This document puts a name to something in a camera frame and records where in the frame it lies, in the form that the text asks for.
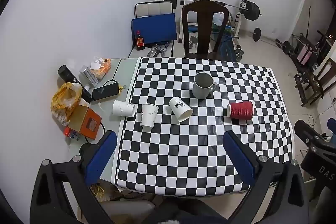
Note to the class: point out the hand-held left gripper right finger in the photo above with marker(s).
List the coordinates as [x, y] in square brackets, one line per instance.
[238, 161]

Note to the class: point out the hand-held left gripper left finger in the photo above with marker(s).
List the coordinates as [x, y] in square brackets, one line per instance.
[101, 158]

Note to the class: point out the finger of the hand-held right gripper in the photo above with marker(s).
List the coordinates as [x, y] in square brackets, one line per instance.
[331, 124]
[305, 132]

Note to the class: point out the red ribbed paper cup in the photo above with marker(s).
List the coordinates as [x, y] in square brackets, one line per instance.
[242, 109]

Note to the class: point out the white speckled paper cup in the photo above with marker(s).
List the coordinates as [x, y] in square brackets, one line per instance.
[121, 107]
[147, 116]

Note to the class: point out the white paper cup leaf print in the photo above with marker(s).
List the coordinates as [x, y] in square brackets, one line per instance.
[178, 107]

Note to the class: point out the yellow rubber bands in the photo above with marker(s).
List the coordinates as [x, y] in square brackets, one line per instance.
[98, 190]

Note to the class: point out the orange cardboard box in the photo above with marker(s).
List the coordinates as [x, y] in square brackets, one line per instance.
[88, 123]

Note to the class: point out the small red packet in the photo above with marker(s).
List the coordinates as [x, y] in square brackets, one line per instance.
[71, 133]

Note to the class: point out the black white checkered tablecloth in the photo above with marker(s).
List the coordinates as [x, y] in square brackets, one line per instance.
[199, 150]

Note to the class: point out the dark wooden folding chair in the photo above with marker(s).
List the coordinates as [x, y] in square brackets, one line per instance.
[316, 79]

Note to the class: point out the black smartphone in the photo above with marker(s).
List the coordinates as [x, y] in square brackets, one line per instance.
[105, 91]

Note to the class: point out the yellow plastic bag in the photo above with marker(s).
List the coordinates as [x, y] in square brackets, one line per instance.
[64, 99]

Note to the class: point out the grey ceramic mug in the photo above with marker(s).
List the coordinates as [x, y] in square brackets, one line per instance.
[202, 87]

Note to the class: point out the silver foil packet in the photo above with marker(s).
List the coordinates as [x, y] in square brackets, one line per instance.
[88, 74]

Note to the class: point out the short barbell black plates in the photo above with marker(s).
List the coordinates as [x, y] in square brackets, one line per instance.
[286, 47]

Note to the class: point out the black cylinder bottle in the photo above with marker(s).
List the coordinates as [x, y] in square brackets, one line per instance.
[68, 75]

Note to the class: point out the orange tissue packet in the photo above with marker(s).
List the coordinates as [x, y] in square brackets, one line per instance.
[103, 69]

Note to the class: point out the chrome dumbbell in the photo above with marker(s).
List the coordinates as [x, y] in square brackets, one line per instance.
[239, 53]
[194, 41]

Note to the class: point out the blue exercise mat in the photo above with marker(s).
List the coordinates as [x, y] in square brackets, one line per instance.
[225, 48]

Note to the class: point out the grey metal weight plates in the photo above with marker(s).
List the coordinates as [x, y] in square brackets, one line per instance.
[158, 50]

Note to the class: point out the dark bottle red label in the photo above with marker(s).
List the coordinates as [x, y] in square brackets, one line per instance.
[140, 41]

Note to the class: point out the long barbell black plates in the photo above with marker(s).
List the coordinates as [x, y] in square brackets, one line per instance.
[252, 11]

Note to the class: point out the blue board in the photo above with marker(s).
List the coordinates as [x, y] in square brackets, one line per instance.
[155, 28]

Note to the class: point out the white weight rack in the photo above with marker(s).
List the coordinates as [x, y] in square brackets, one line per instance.
[244, 3]

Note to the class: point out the white padded chair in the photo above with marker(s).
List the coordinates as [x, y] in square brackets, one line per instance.
[153, 8]

